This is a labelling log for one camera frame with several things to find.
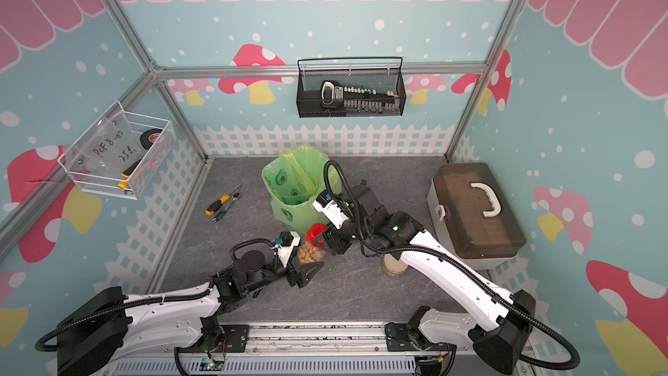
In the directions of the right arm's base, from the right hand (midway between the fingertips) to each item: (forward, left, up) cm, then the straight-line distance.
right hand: (322, 234), depth 69 cm
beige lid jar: (-2, -21, -17) cm, 28 cm away
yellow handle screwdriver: (+26, +45, -22) cm, 56 cm away
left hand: (-2, +3, -11) cm, 12 cm away
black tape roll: (+29, +54, +11) cm, 62 cm away
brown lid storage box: (+13, -48, -10) cm, 50 cm away
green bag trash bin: (+25, +11, -7) cm, 29 cm away
